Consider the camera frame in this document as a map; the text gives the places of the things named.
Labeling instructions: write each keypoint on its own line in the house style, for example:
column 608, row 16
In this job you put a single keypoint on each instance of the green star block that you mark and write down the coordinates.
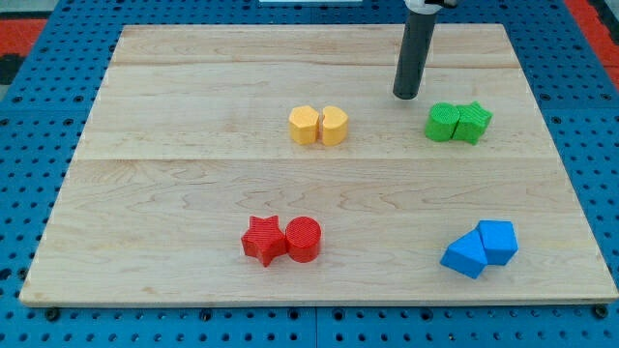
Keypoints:
column 473, row 122

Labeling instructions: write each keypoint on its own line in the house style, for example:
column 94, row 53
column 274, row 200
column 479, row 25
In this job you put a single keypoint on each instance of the blue triangle block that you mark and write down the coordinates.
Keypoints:
column 466, row 255

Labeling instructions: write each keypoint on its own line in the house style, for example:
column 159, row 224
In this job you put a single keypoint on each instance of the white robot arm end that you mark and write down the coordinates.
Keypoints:
column 429, row 7

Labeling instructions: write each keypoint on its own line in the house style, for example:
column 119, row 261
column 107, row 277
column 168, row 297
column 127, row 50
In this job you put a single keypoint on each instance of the yellow hexagon block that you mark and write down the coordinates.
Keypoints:
column 303, row 122

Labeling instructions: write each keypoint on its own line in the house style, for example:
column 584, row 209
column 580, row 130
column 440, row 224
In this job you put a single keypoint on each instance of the green cylinder block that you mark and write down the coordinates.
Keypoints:
column 442, row 121

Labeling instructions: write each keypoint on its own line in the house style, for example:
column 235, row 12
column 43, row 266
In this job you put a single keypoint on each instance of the yellow heart block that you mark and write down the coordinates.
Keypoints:
column 334, row 125

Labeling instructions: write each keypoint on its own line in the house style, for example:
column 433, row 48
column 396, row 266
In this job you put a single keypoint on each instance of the red star block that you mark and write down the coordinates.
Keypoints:
column 264, row 240

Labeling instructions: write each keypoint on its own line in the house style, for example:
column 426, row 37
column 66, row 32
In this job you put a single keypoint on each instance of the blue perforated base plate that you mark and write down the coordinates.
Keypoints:
column 63, row 48

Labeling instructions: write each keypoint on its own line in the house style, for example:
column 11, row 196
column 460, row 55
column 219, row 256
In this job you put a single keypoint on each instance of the wooden board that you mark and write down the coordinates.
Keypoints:
column 188, row 138

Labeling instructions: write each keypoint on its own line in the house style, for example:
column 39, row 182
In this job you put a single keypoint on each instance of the blue pentagon block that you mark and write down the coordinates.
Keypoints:
column 499, row 241

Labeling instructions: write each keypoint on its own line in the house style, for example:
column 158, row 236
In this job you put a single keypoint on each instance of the red cylinder block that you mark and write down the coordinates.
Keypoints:
column 303, row 236

